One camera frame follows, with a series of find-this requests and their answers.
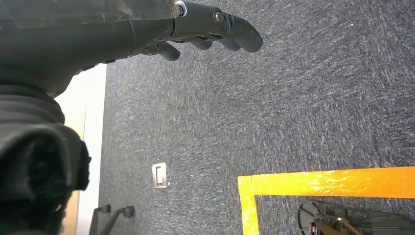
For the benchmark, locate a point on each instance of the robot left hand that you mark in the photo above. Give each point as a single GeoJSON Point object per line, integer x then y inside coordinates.
{"type": "Point", "coordinates": [81, 35]}

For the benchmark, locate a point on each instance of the light wood desk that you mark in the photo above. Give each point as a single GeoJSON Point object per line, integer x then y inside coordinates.
{"type": "Point", "coordinates": [92, 129]}

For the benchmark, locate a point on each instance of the closed steel floor socket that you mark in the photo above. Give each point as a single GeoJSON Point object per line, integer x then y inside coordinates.
{"type": "Point", "coordinates": [159, 175]}

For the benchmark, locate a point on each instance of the grey chair base leg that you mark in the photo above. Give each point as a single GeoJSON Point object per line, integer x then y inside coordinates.
{"type": "Point", "coordinates": [128, 211]}

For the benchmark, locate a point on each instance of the yellow floor tape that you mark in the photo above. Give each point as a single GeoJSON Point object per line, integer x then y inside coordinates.
{"type": "Point", "coordinates": [324, 183]}

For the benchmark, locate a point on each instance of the dark robot foot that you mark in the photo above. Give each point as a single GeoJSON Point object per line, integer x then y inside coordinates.
{"type": "Point", "coordinates": [356, 222]}

